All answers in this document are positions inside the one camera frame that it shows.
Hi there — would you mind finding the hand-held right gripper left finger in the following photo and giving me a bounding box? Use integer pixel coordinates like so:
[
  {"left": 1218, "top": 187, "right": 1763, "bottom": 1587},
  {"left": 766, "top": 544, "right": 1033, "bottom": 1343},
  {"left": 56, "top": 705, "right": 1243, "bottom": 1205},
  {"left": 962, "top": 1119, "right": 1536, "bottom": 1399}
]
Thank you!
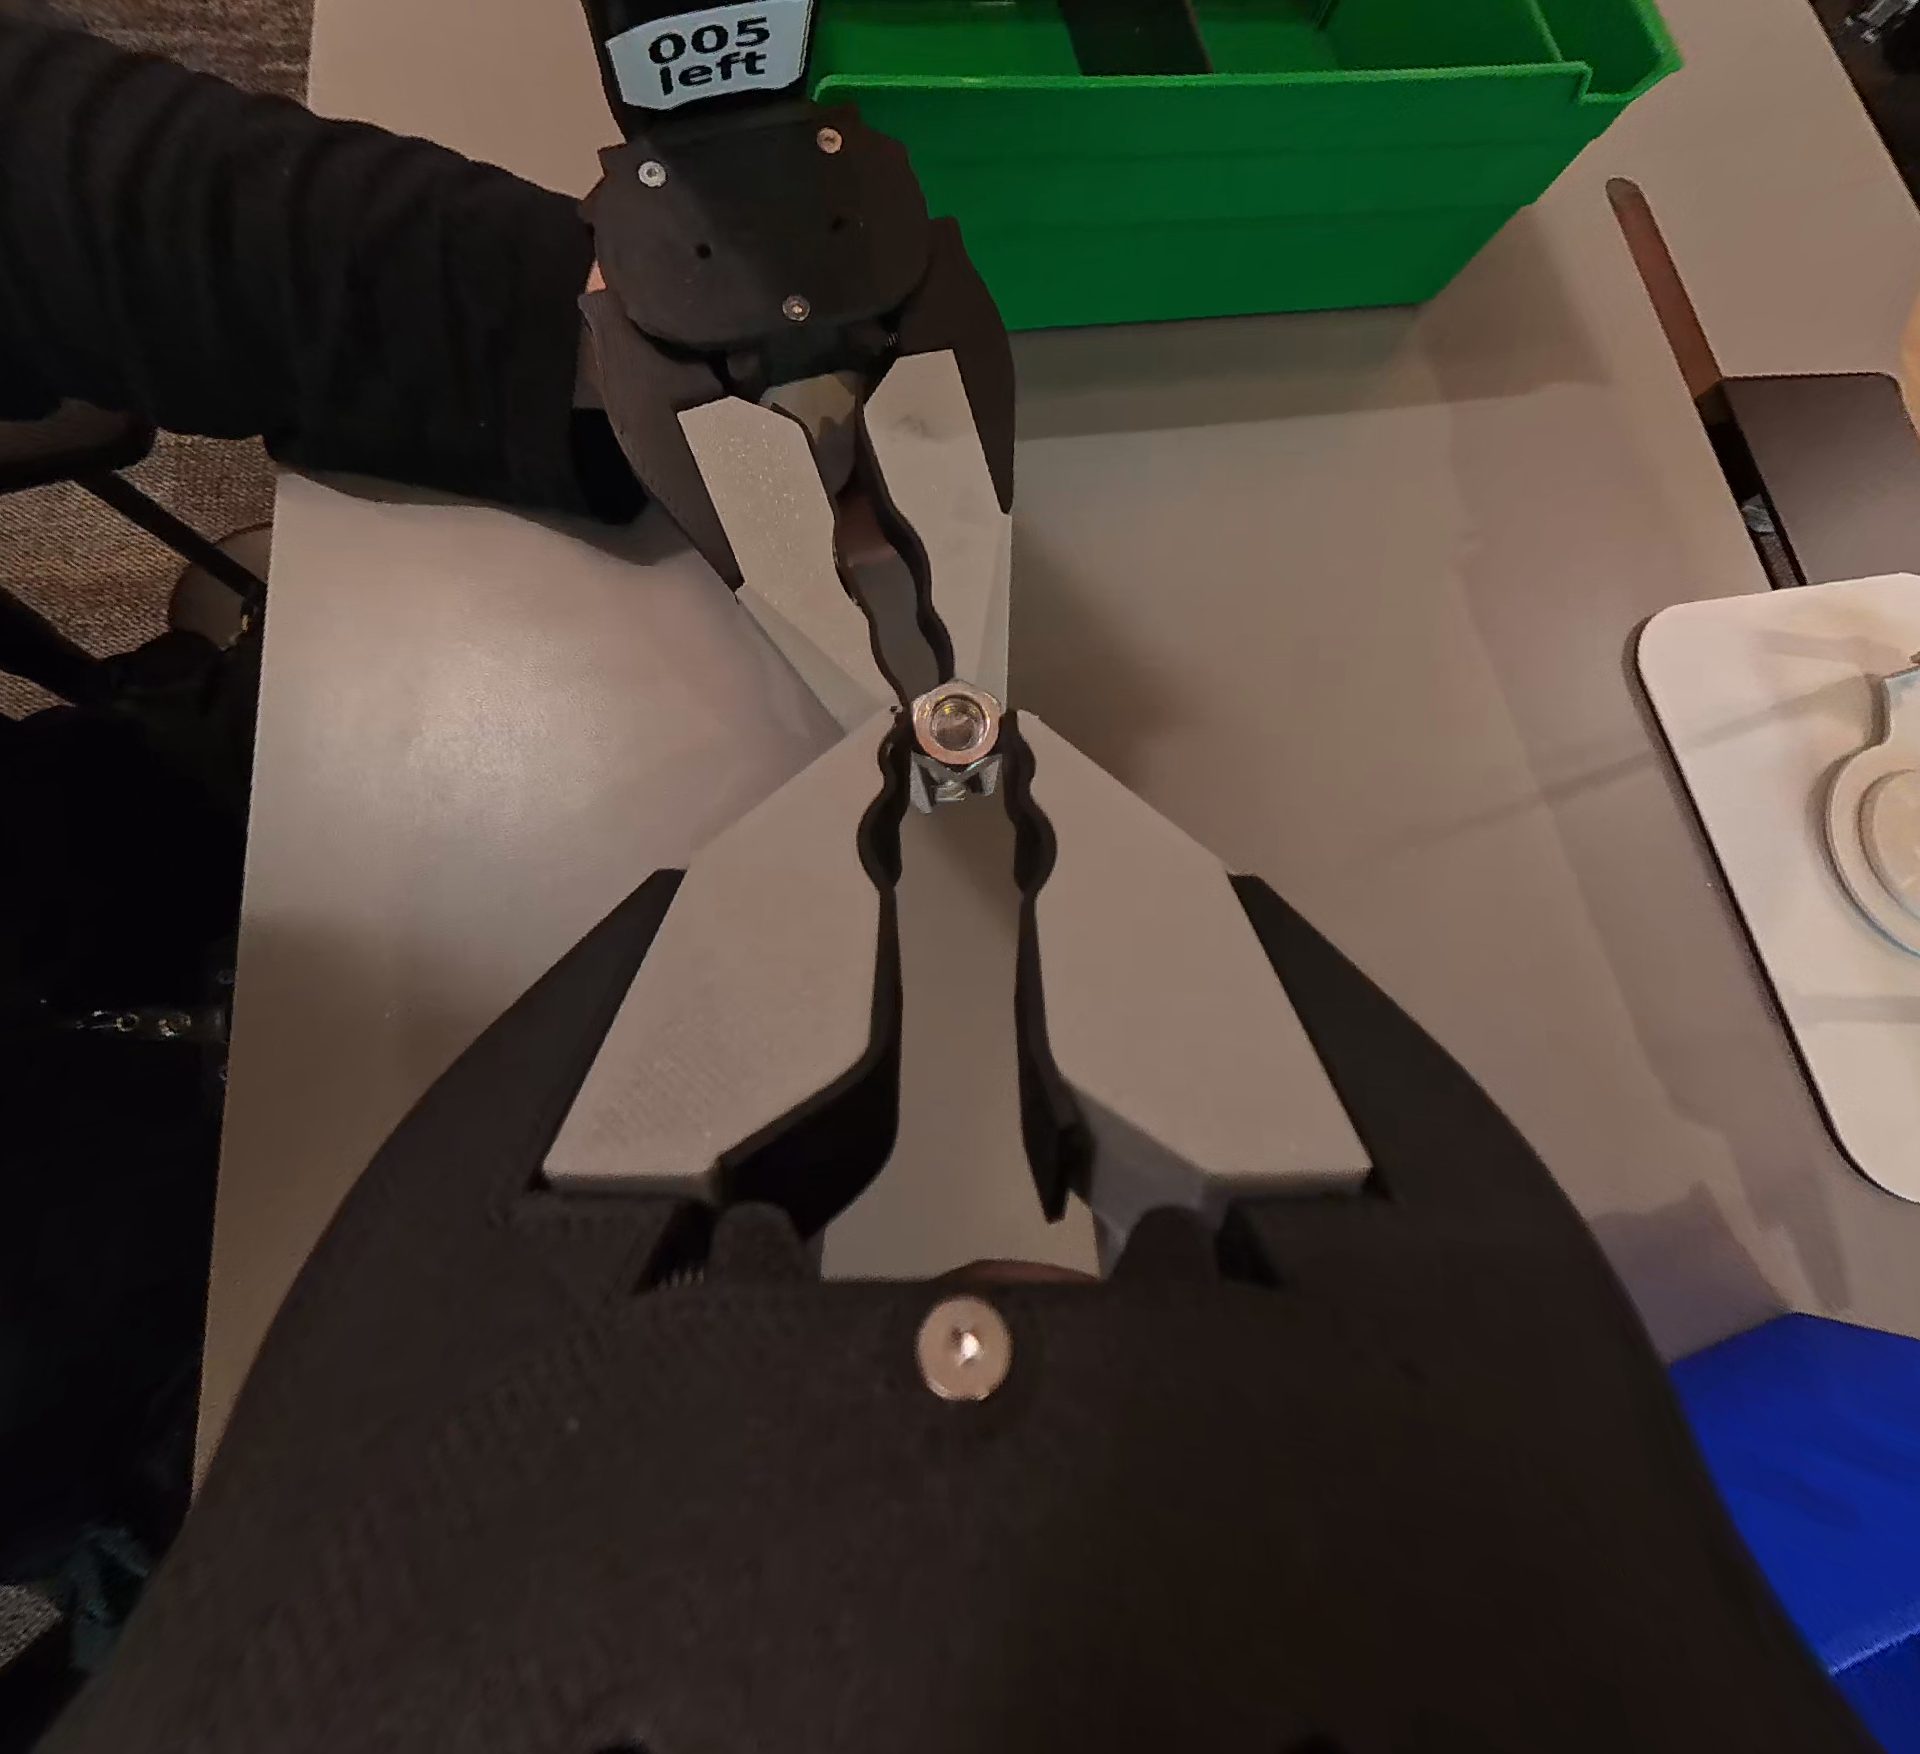
[{"left": 539, "top": 705, "right": 905, "bottom": 1239}]

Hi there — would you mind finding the green plastic bin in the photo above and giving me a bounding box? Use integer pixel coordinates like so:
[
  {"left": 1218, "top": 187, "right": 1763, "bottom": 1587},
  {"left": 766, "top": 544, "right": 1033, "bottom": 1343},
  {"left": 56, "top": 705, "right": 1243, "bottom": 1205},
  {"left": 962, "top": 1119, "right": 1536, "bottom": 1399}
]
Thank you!
[{"left": 810, "top": 0, "right": 1688, "bottom": 333}]

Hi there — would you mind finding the blue plastic bin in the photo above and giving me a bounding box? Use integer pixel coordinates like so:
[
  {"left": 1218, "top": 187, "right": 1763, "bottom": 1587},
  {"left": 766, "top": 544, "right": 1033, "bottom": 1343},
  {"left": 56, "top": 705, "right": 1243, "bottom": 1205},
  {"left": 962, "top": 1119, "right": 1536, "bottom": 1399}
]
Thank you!
[{"left": 1668, "top": 1309, "right": 1920, "bottom": 1754}]

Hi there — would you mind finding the person's black clothed body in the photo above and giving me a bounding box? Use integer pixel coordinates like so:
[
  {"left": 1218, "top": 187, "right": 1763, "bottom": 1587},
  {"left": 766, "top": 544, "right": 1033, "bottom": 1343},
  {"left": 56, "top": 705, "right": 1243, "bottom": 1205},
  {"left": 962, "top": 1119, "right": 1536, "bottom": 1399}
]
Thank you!
[{"left": 0, "top": 641, "right": 252, "bottom": 1633}]

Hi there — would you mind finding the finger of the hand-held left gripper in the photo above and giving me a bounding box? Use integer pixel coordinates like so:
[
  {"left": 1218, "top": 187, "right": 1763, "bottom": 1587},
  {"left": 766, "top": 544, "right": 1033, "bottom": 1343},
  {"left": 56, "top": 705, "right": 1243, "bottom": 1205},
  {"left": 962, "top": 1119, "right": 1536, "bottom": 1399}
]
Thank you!
[
  {"left": 675, "top": 391, "right": 913, "bottom": 738},
  {"left": 857, "top": 346, "right": 1015, "bottom": 722}
]

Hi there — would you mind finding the black flat desk plate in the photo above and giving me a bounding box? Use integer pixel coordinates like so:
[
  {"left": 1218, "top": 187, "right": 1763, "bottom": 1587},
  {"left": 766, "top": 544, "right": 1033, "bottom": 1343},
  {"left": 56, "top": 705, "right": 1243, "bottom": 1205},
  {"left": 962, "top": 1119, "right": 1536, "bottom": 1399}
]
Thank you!
[{"left": 1727, "top": 369, "right": 1920, "bottom": 585}]

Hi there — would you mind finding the steel hex bolt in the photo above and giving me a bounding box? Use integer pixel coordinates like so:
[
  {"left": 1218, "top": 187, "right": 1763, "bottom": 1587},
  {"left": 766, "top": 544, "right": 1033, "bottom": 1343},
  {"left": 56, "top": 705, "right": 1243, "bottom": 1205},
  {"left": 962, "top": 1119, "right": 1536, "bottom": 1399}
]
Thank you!
[{"left": 913, "top": 710, "right": 1005, "bottom": 821}]

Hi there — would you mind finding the person's left forearm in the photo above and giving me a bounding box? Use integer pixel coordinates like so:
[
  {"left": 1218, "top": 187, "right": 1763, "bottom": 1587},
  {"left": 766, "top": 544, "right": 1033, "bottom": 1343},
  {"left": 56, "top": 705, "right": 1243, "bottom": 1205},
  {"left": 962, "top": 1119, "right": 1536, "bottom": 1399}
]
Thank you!
[{"left": 0, "top": 14, "right": 647, "bottom": 529}]

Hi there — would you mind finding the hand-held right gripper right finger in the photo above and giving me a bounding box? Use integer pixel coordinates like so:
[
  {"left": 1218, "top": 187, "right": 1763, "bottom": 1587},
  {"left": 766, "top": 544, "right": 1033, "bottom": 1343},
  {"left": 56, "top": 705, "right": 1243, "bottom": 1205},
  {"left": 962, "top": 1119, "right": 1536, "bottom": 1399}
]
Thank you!
[{"left": 1007, "top": 705, "right": 1372, "bottom": 1263}]

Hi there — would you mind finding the white document stand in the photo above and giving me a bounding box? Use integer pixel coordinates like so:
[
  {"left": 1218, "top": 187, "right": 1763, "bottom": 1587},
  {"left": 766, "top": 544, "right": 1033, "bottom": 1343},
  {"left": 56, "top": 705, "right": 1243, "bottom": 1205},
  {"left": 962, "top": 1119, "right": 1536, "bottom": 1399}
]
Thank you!
[{"left": 1635, "top": 578, "right": 1920, "bottom": 1201}]

